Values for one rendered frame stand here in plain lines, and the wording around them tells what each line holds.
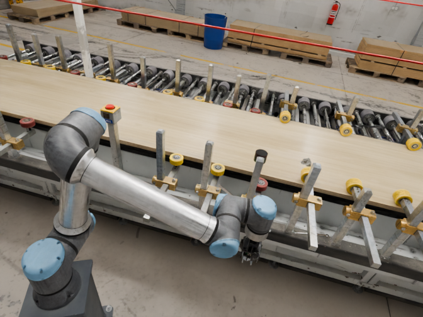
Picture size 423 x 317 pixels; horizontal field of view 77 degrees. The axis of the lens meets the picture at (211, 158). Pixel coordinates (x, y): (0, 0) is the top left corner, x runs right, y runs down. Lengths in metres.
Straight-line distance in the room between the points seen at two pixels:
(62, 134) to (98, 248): 1.56
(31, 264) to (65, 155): 0.58
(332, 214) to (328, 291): 0.75
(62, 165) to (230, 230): 0.52
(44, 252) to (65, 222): 0.13
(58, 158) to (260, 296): 1.69
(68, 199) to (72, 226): 0.18
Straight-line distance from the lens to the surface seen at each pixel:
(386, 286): 2.40
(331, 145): 2.04
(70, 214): 1.23
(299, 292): 2.26
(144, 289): 2.09
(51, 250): 1.29
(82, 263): 1.54
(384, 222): 1.87
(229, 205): 0.94
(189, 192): 1.76
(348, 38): 8.42
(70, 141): 0.84
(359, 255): 1.69
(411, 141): 2.37
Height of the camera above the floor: 1.87
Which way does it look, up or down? 37 degrees down
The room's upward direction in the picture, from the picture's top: 8 degrees clockwise
